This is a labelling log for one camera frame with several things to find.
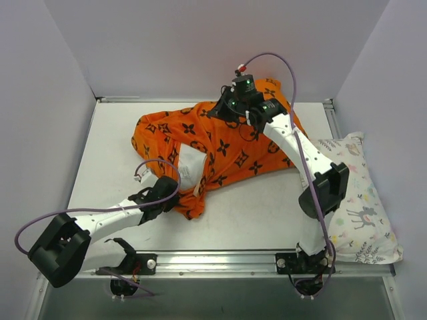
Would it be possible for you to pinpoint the orange patterned plush pillowcase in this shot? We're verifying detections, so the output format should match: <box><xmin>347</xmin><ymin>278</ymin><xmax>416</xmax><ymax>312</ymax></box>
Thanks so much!
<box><xmin>130</xmin><ymin>77</ymin><xmax>308</xmax><ymax>221</ymax></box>

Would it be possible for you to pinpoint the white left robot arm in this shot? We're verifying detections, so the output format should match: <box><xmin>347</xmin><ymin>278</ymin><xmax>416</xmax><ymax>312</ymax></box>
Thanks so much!
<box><xmin>27</xmin><ymin>176</ymin><xmax>179</xmax><ymax>288</ymax></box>

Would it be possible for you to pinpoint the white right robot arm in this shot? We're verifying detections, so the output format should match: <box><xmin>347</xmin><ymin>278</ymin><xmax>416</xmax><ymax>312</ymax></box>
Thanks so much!
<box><xmin>210</xmin><ymin>75</ymin><xmax>350</xmax><ymax>273</ymax></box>

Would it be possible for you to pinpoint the white floral deer pillow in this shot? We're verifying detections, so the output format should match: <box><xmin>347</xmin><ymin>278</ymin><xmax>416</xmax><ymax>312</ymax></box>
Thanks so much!
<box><xmin>312</xmin><ymin>132</ymin><xmax>403</xmax><ymax>265</ymax></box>

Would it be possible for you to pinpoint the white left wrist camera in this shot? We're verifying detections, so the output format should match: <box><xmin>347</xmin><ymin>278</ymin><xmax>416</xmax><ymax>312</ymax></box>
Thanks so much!
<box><xmin>133</xmin><ymin>168</ymin><xmax>157</xmax><ymax>188</ymax></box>

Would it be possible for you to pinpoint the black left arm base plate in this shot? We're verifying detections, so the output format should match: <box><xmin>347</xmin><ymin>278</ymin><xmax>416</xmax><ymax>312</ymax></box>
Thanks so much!
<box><xmin>95</xmin><ymin>253</ymin><xmax>157</xmax><ymax>275</ymax></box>

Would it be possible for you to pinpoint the aluminium back frame rail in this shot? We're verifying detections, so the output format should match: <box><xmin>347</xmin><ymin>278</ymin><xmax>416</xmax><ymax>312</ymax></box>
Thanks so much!
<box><xmin>93</xmin><ymin>96</ymin><xmax>334</xmax><ymax>105</ymax></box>

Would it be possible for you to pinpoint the aluminium frame rail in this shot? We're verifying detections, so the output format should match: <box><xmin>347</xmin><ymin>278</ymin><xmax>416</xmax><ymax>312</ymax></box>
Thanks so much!
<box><xmin>93</xmin><ymin>96</ymin><xmax>334</xmax><ymax>105</ymax></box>
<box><xmin>37</xmin><ymin>250</ymin><xmax>396</xmax><ymax>280</ymax></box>
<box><xmin>323</xmin><ymin>99</ymin><xmax>343</xmax><ymax>139</ymax></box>

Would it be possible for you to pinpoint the aluminium front frame rail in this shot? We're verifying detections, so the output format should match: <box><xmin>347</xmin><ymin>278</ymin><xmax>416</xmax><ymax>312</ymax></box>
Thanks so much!
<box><xmin>37</xmin><ymin>250</ymin><xmax>396</xmax><ymax>280</ymax></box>

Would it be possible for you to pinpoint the aluminium right frame rail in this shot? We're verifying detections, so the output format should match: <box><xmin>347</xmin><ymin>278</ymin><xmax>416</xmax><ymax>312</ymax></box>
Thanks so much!
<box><xmin>323</xmin><ymin>99</ymin><xmax>343</xmax><ymax>139</ymax></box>

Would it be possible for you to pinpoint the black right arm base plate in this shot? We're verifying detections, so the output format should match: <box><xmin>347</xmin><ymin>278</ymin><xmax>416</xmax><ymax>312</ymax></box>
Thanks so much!
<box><xmin>275</xmin><ymin>251</ymin><xmax>336</xmax><ymax>275</ymax></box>

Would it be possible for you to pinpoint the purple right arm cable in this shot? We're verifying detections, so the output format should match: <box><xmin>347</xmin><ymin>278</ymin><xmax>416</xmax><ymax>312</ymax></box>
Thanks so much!
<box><xmin>237</xmin><ymin>52</ymin><xmax>335</xmax><ymax>297</ymax></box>

